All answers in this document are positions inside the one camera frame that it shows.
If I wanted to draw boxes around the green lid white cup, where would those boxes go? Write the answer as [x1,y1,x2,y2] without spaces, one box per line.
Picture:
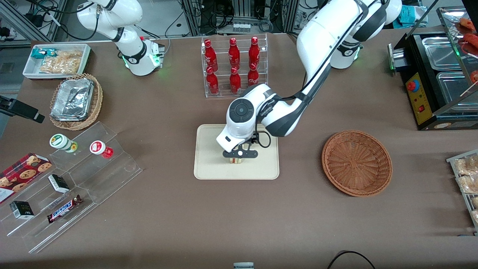
[49,133,78,154]

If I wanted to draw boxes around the stacked aluminium foil containers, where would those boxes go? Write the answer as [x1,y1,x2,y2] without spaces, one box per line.
[50,78,95,122]

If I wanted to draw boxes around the beige fried snack pack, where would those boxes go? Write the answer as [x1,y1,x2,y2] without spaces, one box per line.
[39,56,81,74]
[55,50,83,61]

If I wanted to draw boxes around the beige plastic tray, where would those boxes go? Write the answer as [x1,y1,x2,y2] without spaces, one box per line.
[193,124,280,180]

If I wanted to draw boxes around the teal cloth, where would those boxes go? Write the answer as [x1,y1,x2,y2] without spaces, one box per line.
[396,5,427,29]

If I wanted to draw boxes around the red cookie box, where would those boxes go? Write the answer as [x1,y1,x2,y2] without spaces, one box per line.
[0,152,53,204]

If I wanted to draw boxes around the white rectangular snack bin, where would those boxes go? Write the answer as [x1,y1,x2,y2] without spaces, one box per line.
[22,43,91,81]

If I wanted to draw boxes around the tray of pastries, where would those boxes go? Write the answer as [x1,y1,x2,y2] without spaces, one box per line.
[446,149,478,236]

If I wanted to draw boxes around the brown round wicker basket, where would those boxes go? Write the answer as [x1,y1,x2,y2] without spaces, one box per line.
[322,130,393,197]

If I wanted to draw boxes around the small black box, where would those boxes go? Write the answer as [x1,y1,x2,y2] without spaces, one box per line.
[9,200,35,220]
[47,174,71,194]

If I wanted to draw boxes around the teal snack packet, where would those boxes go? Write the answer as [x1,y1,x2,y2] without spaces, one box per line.
[31,47,57,60]

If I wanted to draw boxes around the black table cable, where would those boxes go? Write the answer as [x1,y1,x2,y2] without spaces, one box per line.
[327,250,376,269]

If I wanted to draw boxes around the red cola bottle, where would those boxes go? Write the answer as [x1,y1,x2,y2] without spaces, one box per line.
[249,36,261,68]
[229,67,242,94]
[228,37,241,70]
[204,39,218,72]
[247,63,260,90]
[206,67,220,95]

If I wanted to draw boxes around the snickers chocolate bar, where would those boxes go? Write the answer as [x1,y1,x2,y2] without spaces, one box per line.
[46,194,83,224]

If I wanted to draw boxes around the clear acrylic stepped stand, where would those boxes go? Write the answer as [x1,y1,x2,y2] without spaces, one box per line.
[49,121,143,205]
[0,164,99,254]

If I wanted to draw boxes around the black food warmer case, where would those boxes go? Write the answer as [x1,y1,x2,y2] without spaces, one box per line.
[387,5,478,131]

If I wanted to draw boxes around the red lid cup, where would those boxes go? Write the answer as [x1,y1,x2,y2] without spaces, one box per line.
[90,140,114,159]

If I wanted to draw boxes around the light oval wicker basket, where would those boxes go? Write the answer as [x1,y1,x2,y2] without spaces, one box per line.
[49,73,104,131]

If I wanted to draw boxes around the clear acrylic bottle rack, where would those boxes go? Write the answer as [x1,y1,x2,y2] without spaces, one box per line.
[201,33,269,99]

